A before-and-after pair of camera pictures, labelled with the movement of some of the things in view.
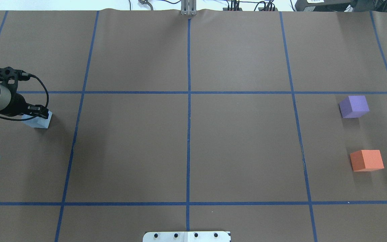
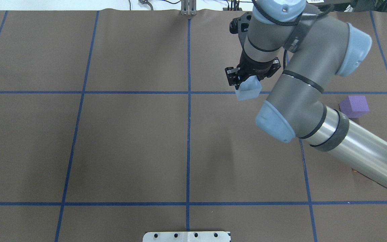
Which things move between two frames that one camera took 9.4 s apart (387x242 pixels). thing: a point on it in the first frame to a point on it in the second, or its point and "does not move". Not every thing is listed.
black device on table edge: (350, 5) does not move
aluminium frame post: (188, 7) does not move
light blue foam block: (37, 122) to (250, 89)
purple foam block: (354, 106) does not move
